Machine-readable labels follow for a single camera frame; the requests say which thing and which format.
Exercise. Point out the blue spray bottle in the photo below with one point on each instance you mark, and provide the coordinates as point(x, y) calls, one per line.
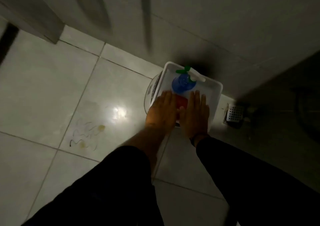
point(183, 82)

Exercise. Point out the person's right hand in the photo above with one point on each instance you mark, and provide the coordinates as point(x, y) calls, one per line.
point(195, 119)

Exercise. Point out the white door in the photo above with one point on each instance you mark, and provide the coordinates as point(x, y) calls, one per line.
point(200, 15)

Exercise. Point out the grey door frame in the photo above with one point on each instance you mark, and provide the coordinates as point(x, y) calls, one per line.
point(32, 13)

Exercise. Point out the person's left hand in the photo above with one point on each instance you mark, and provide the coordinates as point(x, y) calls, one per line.
point(161, 113)

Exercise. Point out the person's left forearm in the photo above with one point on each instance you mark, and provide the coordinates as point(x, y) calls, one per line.
point(120, 183)

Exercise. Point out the metal floor drain cover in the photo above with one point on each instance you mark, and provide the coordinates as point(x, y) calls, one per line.
point(234, 113)

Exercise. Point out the red object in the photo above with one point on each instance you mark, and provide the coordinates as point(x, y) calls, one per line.
point(182, 102)

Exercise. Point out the person's left fingers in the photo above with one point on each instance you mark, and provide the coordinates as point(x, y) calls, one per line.
point(167, 97)

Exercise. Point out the person's right forearm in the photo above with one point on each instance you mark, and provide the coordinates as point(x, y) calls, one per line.
point(250, 183)

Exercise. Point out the white plastic basket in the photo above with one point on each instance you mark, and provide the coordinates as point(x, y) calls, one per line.
point(212, 93)

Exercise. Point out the clear round bucket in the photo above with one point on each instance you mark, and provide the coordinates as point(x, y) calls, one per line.
point(150, 93)

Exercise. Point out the person's right middle finger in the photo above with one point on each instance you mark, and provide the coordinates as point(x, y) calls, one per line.
point(197, 98)

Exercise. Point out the person's right thumb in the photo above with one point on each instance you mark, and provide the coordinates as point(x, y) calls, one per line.
point(182, 111)

